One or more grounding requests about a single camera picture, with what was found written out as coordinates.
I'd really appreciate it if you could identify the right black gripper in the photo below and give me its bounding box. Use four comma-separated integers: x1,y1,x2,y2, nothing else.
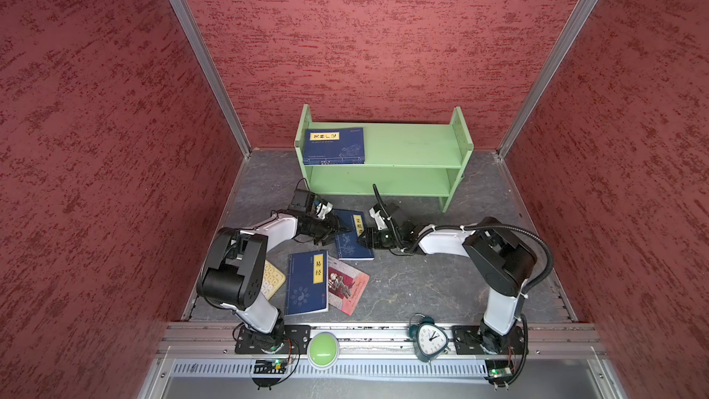
355,227,402,250

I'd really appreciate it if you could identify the blue book Yijing yellow label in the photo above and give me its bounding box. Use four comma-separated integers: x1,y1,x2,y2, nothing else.
284,250,329,316

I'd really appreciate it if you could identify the blue book Xiaolin Guangji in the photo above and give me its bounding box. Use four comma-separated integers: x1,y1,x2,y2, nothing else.
303,127,366,166

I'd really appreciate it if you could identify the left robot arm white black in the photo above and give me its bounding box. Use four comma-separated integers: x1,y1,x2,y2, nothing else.
196,190,351,342

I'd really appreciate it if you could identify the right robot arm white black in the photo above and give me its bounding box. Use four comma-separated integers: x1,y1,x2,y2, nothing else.
357,203,547,354

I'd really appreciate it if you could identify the red magazine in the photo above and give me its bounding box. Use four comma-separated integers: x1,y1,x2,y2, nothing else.
327,258,369,316

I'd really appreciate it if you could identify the cream yellow calculator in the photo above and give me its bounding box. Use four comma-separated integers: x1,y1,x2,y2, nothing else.
260,260,286,299

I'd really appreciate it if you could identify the green wooden two-tier shelf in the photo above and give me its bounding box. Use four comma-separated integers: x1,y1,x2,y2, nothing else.
294,105,474,212

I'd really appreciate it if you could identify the teal triangular alarm clock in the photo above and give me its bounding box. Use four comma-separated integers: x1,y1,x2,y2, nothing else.
408,313,450,363

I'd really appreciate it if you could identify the green round push button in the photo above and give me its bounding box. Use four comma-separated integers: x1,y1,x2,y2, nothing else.
307,332,340,371

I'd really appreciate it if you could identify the left small circuit board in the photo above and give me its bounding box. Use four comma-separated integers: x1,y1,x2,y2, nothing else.
251,359,289,389

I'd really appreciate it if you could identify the small circuit board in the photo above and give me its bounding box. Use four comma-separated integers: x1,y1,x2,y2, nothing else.
485,359,515,387
251,359,289,389

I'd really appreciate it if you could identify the right small circuit board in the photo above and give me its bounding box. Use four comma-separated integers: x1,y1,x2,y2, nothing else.
485,359,515,387

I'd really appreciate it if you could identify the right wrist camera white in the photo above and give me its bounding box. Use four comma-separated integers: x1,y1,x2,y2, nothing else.
369,207,389,231

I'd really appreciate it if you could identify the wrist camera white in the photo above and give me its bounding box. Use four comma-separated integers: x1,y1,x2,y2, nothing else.
314,201,332,220
369,207,389,231

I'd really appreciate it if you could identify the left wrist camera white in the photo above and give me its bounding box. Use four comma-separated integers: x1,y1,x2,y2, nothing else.
314,201,332,220

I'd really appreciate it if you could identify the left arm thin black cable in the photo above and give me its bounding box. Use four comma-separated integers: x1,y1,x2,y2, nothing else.
270,178,311,245

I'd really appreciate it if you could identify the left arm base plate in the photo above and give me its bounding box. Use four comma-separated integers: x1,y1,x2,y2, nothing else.
234,324,311,356

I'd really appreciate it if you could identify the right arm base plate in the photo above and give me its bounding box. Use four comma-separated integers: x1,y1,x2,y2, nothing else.
452,325,527,356

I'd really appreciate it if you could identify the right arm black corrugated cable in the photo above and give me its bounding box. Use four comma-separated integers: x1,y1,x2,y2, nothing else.
372,184,555,386

